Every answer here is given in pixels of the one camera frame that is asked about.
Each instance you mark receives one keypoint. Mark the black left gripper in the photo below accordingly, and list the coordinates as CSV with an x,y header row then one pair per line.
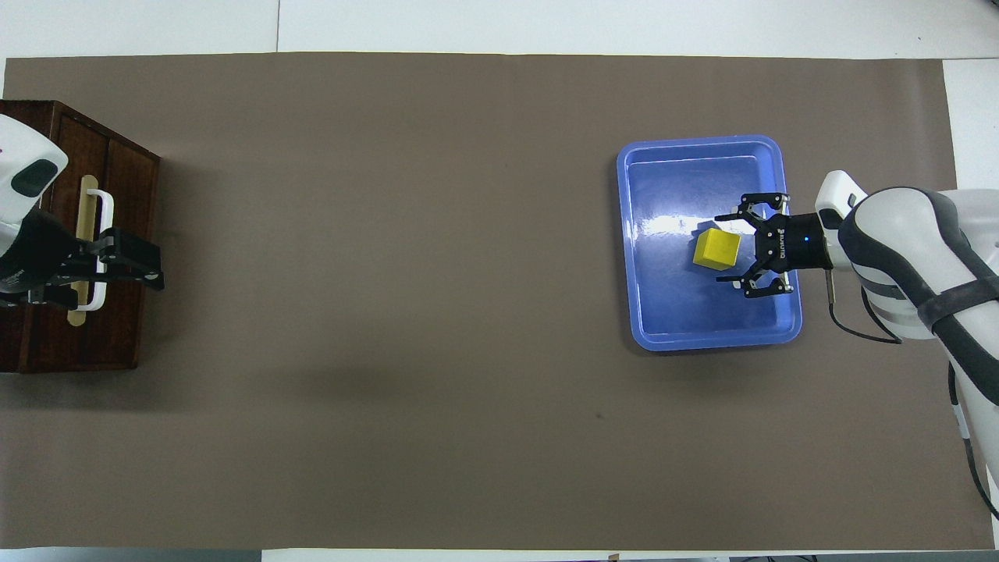
x,y
35,254

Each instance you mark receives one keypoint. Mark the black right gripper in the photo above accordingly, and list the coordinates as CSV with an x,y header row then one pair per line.
x,y
796,243

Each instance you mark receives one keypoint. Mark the yellow cube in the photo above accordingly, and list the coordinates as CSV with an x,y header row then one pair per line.
x,y
718,250

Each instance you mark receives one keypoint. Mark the wooden drawer with dark front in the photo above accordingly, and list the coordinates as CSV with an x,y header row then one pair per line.
x,y
78,152

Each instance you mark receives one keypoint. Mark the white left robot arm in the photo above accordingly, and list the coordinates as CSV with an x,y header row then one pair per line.
x,y
23,156

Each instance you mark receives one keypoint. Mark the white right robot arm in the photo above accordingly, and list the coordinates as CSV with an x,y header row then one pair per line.
x,y
905,226

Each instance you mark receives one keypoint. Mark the dark wooden drawer cabinet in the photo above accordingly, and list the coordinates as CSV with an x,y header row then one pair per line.
x,y
133,195

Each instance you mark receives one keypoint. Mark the blue plastic tray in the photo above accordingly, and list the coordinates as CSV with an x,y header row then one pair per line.
x,y
671,312

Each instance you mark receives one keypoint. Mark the brown table mat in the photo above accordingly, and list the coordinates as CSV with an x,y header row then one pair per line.
x,y
390,234

